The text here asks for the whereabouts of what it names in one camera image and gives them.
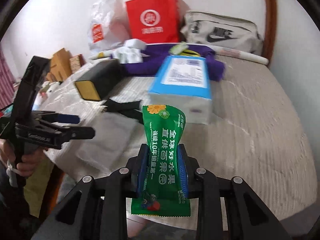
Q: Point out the dark green tea box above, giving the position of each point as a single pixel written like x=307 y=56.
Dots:
x=98 y=82

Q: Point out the brown wooden door frame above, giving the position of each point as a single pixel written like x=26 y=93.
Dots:
x=270 y=29

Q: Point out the brown patterned book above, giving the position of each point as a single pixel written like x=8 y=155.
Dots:
x=76 y=62

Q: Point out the blue tissue box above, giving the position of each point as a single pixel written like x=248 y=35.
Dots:
x=189 y=91

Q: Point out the white Miniso plastic bag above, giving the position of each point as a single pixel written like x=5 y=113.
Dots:
x=108 y=25

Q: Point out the rolled paper poster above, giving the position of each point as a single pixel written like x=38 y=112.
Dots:
x=219 y=50

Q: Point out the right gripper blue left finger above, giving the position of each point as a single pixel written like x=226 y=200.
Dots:
x=142 y=167

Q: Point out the purple towel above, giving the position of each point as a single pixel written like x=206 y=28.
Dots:
x=158 y=58

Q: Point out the white cotton gloves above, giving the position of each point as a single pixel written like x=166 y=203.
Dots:
x=127 y=55

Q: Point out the red Haidilao paper bag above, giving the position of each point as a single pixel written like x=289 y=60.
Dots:
x=154 y=21

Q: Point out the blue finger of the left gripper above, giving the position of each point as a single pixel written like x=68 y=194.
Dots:
x=78 y=133
x=67 y=119

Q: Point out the wooden headboard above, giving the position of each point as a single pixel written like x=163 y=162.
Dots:
x=60 y=68

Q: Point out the green tissue pack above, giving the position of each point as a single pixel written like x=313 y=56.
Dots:
x=178 y=48

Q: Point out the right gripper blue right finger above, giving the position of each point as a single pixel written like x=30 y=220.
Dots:
x=182 y=171

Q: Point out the yellow black pouch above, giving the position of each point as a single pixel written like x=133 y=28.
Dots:
x=188 y=52

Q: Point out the grey Nike waist bag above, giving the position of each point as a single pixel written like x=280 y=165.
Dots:
x=224 y=31

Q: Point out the green fruit wet wipe packet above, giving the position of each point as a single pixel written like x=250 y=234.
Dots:
x=162 y=195

